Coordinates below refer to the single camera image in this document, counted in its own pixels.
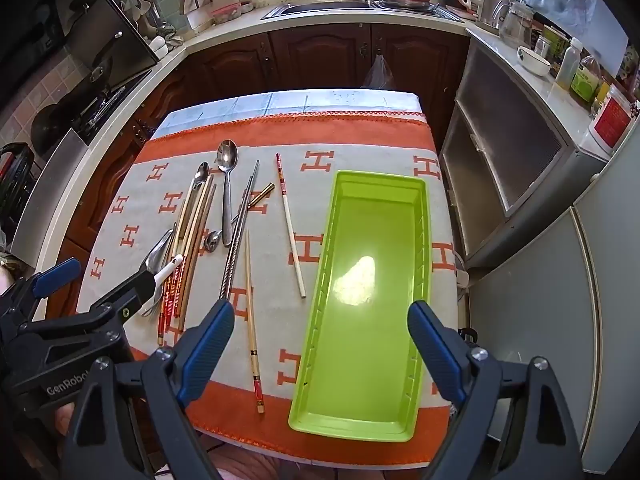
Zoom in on green plastic tray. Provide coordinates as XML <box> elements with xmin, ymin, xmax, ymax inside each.
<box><xmin>287</xmin><ymin>170</ymin><xmax>433</xmax><ymax>443</ymax></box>

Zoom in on person's left hand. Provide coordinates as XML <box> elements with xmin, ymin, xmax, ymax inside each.
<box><xmin>52</xmin><ymin>400</ymin><xmax>77</xmax><ymax>441</ymax></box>

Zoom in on black wok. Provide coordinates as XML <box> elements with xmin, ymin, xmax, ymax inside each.
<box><xmin>30</xmin><ymin>102</ymin><xmax>82</xmax><ymax>159</ymax></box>

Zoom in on metal chopstick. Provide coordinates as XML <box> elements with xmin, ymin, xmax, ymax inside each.
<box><xmin>220</xmin><ymin>176</ymin><xmax>255</xmax><ymax>303</ymax></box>
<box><xmin>221</xmin><ymin>160</ymin><xmax>261</xmax><ymax>303</ymax></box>

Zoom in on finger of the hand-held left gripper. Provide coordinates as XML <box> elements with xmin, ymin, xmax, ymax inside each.
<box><xmin>87</xmin><ymin>269</ymin><xmax>157</xmax><ymax>323</ymax></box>
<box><xmin>20</xmin><ymin>257</ymin><xmax>83</xmax><ymax>321</ymax></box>

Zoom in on black red appliance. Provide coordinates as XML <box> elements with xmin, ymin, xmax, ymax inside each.
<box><xmin>0</xmin><ymin>142</ymin><xmax>37</xmax><ymax>233</ymax></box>

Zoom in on grey refrigerator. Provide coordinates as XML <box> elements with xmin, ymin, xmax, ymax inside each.
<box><xmin>462</xmin><ymin>125</ymin><xmax>640</xmax><ymax>476</ymax></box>

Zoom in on stainless steel panel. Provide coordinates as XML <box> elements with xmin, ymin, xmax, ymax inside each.
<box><xmin>10</xmin><ymin>127</ymin><xmax>92</xmax><ymax>272</ymax></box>

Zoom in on wide-handled metal spoon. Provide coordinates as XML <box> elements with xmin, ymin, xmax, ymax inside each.
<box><xmin>145</xmin><ymin>229</ymin><xmax>176</xmax><ymax>281</ymax></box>

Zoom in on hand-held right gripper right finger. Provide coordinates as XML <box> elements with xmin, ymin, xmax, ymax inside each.
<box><xmin>406</xmin><ymin>300</ymin><xmax>586</xmax><ymax>480</ymax></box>

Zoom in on small metal spoon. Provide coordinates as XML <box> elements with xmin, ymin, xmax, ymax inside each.
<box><xmin>203</xmin><ymin>183</ymin><xmax>276</xmax><ymax>253</ymax></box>

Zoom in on pink food container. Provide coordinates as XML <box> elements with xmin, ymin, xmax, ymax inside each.
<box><xmin>210</xmin><ymin>2</ymin><xmax>256</xmax><ymax>26</ymax></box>

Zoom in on pale blue table cover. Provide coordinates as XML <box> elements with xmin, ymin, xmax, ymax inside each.
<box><xmin>150</xmin><ymin>89</ymin><xmax>426</xmax><ymax>138</ymax></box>

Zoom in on large metal spoon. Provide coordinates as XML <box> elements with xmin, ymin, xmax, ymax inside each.
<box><xmin>216</xmin><ymin>139</ymin><xmax>239</xmax><ymax>247</ymax></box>

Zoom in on stainless steel sink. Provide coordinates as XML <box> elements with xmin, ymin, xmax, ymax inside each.
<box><xmin>260</xmin><ymin>0</ymin><xmax>466</xmax><ymax>24</ymax></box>

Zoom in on clear plastic bottle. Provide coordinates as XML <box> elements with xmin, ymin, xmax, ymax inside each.
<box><xmin>557</xmin><ymin>37</ymin><xmax>586</xmax><ymax>92</ymax></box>

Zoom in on green label bottle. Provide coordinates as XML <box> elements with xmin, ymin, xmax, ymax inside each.
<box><xmin>570</xmin><ymin>55</ymin><xmax>610</xmax><ymax>107</ymax></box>

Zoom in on long-handled metal spoon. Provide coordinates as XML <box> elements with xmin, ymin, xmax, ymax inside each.
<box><xmin>170</xmin><ymin>161</ymin><xmax>211</xmax><ymax>271</ymax></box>

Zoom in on white bowl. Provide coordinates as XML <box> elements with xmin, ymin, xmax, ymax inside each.
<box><xmin>516</xmin><ymin>46</ymin><xmax>552</xmax><ymax>77</ymax></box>

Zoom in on orange grey printed blanket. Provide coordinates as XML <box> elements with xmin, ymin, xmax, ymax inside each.
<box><xmin>75</xmin><ymin>110</ymin><xmax>458</xmax><ymax>463</ymax></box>

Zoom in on red label container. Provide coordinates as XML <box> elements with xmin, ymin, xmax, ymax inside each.
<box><xmin>587</xmin><ymin>85</ymin><xmax>640</xmax><ymax>157</ymax></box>

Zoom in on glass pitcher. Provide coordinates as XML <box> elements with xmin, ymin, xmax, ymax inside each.
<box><xmin>492</xmin><ymin>0</ymin><xmax>537</xmax><ymax>59</ymax></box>

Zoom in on brown wooden kitchen cabinets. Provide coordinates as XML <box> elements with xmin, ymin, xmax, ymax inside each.
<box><xmin>55</xmin><ymin>22</ymin><xmax>472</xmax><ymax>321</ymax></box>

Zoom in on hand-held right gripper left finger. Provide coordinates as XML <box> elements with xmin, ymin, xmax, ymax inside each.
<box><xmin>60</xmin><ymin>299</ymin><xmax>236</xmax><ymax>480</ymax></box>

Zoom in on white ceramic spoon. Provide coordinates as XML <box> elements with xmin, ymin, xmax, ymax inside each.
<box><xmin>152</xmin><ymin>254</ymin><xmax>184</xmax><ymax>286</ymax></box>

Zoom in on hanging plastic bag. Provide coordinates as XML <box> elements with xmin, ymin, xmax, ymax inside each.
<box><xmin>361</xmin><ymin>52</ymin><xmax>396</xmax><ymax>92</ymax></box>

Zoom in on gas stove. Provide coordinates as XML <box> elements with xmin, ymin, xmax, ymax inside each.
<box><xmin>75</xmin><ymin>67</ymin><xmax>154</xmax><ymax>146</ymax></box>

